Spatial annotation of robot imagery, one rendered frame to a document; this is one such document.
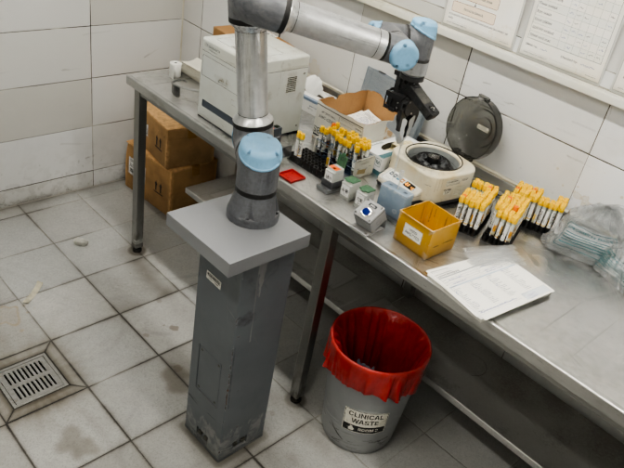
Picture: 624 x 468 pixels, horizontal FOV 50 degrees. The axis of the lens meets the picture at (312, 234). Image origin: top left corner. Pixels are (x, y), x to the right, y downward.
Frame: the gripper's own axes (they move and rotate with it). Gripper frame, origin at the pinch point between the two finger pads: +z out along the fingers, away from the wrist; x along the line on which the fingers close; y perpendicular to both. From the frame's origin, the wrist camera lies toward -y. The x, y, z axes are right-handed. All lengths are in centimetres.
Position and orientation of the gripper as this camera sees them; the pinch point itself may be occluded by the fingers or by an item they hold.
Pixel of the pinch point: (401, 140)
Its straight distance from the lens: 202.9
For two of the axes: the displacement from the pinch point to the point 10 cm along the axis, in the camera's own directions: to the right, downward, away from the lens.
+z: -1.6, 8.3, 5.3
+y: -7.0, -4.8, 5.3
